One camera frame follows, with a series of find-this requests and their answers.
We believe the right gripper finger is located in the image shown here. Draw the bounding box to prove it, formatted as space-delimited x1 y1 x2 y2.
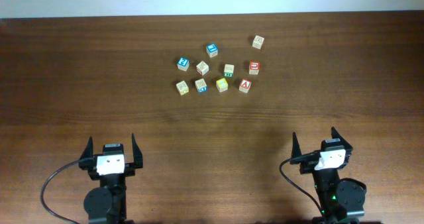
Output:
290 132 302 164
331 127 353 157

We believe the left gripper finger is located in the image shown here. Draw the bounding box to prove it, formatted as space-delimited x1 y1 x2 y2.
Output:
132 134 143 168
78 137 93 170

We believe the red letter A block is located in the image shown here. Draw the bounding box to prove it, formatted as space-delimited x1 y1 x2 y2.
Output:
239 79 252 93

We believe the red letter U block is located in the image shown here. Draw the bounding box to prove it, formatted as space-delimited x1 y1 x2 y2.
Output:
248 61 260 75

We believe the yellow top wooden block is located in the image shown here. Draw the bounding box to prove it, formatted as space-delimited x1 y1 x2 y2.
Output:
216 78 229 92

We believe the green edged wooden block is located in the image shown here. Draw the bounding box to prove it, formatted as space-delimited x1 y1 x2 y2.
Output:
224 64 235 78

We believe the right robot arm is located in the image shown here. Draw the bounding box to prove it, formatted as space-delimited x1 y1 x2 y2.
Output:
290 127 366 224

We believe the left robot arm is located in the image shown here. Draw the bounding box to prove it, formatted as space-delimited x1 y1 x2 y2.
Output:
78 135 143 224

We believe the yellow edged wooden block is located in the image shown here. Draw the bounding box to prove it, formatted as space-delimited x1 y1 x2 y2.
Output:
176 81 189 95

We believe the blue edged wooden block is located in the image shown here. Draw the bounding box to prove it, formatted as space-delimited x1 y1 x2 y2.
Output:
195 78 208 93

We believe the blue number two block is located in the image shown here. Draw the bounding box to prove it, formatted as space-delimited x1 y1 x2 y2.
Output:
177 57 189 72

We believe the red edged wooden block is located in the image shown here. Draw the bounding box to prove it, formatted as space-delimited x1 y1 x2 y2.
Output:
196 61 209 76

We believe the plain wooden block far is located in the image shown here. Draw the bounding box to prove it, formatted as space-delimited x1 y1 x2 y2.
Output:
252 35 264 50

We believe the blue top wooden block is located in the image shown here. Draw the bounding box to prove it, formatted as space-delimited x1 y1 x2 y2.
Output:
206 44 219 58

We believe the left black cable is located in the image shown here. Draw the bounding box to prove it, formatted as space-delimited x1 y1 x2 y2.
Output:
40 156 97 224

